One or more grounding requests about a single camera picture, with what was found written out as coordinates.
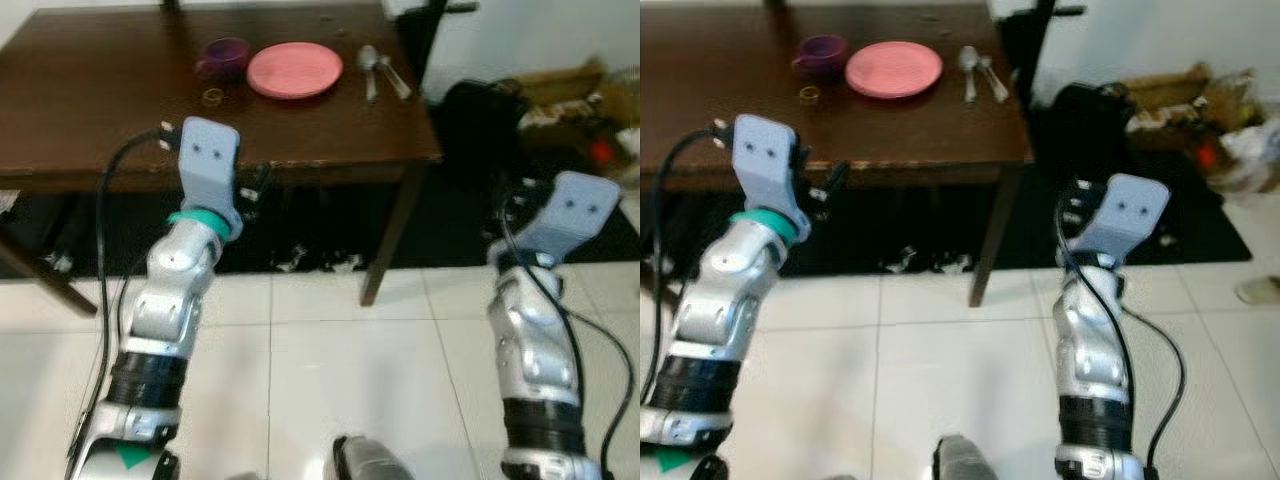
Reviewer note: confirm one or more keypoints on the brown cardboard box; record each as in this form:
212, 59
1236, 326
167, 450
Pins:
560, 90
1165, 95

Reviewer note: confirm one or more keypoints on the white plastic bag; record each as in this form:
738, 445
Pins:
630, 142
1250, 155

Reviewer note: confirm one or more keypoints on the black chair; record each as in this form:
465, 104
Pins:
1022, 40
420, 40

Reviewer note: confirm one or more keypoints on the small red item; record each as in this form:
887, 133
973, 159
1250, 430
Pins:
1207, 155
600, 152

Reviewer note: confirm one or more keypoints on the purple cup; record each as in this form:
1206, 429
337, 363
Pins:
824, 55
226, 56

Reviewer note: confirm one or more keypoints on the grey robot leg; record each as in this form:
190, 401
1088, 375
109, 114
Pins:
372, 460
972, 460

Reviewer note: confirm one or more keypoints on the black bag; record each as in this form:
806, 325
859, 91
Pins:
485, 125
1085, 125

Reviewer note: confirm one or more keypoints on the beige slipper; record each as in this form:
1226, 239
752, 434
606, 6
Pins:
1260, 291

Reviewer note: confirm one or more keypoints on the silver spoon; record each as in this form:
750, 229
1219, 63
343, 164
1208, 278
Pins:
368, 60
392, 78
993, 78
968, 60

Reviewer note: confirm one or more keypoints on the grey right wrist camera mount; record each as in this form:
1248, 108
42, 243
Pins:
1130, 215
570, 215

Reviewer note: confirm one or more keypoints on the dark wooden table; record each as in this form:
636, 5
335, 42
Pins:
720, 90
100, 100

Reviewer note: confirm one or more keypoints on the pink plate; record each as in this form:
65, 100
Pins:
893, 69
295, 70

